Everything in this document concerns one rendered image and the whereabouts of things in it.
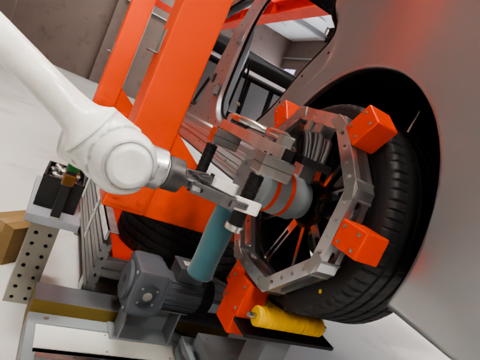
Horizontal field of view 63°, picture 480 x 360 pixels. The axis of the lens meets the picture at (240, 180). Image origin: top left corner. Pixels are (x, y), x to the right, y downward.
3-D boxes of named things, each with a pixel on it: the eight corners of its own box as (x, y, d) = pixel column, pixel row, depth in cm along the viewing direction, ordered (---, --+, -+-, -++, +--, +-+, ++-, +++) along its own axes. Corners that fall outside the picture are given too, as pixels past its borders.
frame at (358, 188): (308, 331, 100) (406, 135, 93) (288, 328, 97) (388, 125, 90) (232, 240, 148) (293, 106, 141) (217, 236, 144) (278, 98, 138)
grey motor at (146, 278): (208, 364, 154) (244, 286, 149) (101, 353, 135) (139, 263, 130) (195, 334, 170) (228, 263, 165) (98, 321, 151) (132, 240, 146)
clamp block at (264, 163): (288, 185, 93) (297, 165, 93) (257, 173, 89) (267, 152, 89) (278, 179, 98) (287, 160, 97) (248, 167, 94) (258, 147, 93)
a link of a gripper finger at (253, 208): (234, 194, 84) (236, 196, 83) (261, 203, 87) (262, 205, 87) (228, 206, 84) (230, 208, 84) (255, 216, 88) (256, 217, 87)
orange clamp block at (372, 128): (371, 156, 102) (398, 133, 96) (350, 145, 98) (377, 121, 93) (363, 137, 106) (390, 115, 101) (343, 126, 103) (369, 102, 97)
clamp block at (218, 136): (236, 152, 123) (243, 137, 123) (211, 142, 119) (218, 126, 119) (231, 148, 128) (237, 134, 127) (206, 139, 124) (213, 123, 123)
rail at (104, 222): (108, 283, 162) (128, 236, 159) (85, 278, 157) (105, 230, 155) (88, 149, 379) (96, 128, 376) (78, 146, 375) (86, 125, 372)
